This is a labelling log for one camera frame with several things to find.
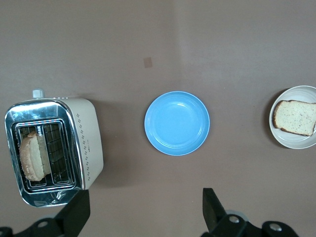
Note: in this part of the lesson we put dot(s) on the toasted bread slice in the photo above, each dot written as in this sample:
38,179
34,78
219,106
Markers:
293,118
32,158

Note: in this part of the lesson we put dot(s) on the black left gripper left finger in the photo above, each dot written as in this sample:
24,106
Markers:
71,217

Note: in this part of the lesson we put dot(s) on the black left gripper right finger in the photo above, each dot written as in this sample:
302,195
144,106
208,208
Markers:
214,219

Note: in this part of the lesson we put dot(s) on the beige chrome toaster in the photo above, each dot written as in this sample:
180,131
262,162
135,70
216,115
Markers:
91,138

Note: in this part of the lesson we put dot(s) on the small brown tape patch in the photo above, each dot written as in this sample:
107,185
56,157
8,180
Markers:
147,62

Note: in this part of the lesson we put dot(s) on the blue plate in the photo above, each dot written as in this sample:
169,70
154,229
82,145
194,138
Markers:
176,123

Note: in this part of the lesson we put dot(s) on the beige plate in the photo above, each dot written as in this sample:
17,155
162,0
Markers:
291,142

